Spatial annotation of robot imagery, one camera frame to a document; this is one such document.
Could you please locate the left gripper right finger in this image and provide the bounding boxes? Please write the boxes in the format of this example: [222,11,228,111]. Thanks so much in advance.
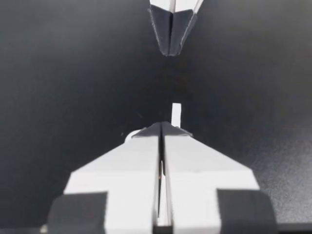
[162,120,278,234]

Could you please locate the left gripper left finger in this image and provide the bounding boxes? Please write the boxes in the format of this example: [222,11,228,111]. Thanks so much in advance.
[47,122,162,234]

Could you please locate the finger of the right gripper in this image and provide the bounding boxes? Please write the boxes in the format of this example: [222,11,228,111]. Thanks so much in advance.
[147,0,175,57]
[168,0,204,58]

